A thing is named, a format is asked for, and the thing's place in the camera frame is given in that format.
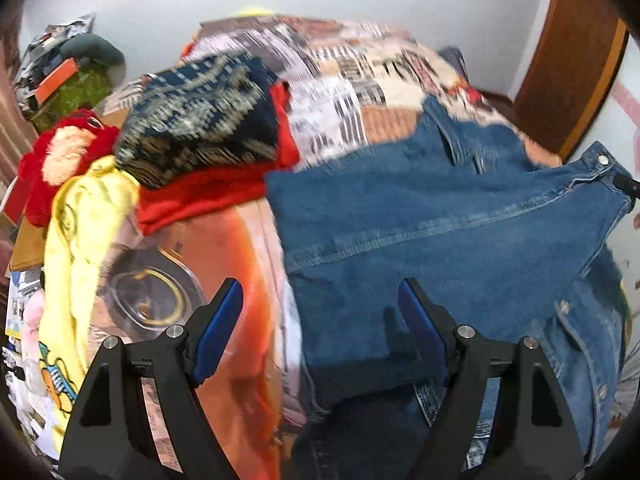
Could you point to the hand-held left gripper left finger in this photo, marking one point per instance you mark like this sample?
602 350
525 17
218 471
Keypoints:
225 310

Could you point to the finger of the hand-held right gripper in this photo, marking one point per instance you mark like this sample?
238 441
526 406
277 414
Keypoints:
626 183

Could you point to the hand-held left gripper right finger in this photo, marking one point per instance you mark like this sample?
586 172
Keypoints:
417 315

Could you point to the blue denim jacket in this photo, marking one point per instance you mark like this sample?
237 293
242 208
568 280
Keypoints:
400 220

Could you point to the red cloth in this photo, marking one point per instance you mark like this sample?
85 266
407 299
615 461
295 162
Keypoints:
200 195

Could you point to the wooden door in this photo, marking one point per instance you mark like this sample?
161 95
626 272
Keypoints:
565 60

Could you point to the yellow cloth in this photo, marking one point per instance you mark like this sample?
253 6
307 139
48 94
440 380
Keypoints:
85 240

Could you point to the navy patterned cloth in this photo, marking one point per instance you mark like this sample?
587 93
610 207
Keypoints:
200 115

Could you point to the grey-blue bag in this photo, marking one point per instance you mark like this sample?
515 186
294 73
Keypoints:
452 62

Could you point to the red plush toy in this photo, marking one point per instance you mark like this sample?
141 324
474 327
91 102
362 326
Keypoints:
60 160

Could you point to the printed blanket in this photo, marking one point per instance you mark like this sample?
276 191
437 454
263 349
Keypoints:
350 85

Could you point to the green cloth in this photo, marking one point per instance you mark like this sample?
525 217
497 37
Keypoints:
80 92

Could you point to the striped curtain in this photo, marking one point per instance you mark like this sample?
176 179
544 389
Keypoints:
12 125

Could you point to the orange box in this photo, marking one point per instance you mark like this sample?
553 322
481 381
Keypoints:
56 80

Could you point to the grey pillow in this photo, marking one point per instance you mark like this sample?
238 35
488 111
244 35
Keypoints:
95 47

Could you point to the silver printed bag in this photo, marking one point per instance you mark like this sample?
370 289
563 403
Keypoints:
55 32

